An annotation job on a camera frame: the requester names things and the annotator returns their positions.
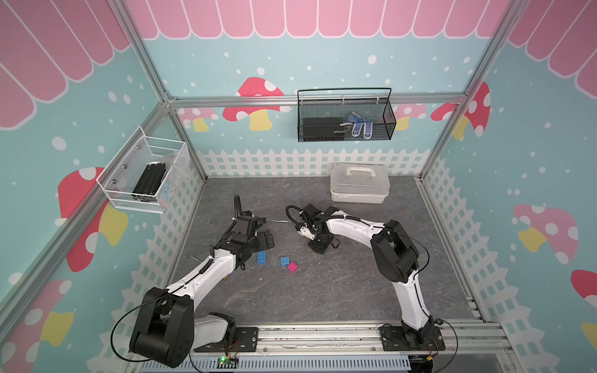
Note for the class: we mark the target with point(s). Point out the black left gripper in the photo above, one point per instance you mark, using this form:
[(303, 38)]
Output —
[(263, 245)]

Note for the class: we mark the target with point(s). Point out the black wire mesh basket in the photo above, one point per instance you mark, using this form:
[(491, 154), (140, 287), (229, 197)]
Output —
[(372, 103)]

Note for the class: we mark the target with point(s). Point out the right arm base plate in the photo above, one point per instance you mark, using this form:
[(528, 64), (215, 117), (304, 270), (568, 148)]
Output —
[(396, 339)]

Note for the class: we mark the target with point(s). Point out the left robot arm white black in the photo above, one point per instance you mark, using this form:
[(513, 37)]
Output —
[(166, 329)]

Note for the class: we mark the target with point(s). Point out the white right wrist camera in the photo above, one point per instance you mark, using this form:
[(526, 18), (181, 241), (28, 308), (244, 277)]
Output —
[(303, 230)]

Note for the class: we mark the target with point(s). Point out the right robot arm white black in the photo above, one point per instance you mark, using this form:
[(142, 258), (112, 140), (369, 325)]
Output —
[(396, 259)]

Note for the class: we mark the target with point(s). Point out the white wire mesh basket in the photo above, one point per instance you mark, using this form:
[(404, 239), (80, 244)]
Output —
[(118, 180)]

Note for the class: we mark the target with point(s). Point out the black box in white basket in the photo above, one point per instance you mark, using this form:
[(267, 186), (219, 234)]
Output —
[(149, 182)]

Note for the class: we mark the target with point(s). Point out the pink lego brick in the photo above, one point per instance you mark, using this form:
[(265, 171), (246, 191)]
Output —
[(292, 266)]

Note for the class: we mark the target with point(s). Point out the blue white item in basket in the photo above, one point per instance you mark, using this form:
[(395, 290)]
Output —
[(358, 126)]

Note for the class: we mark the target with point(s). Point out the green lit circuit board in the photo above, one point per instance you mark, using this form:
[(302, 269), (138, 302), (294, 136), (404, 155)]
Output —
[(227, 362)]

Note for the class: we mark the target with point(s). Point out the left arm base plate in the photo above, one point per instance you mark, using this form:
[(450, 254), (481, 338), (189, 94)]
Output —
[(243, 339)]

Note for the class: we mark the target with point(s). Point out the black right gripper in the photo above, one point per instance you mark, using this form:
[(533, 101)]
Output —
[(319, 249)]

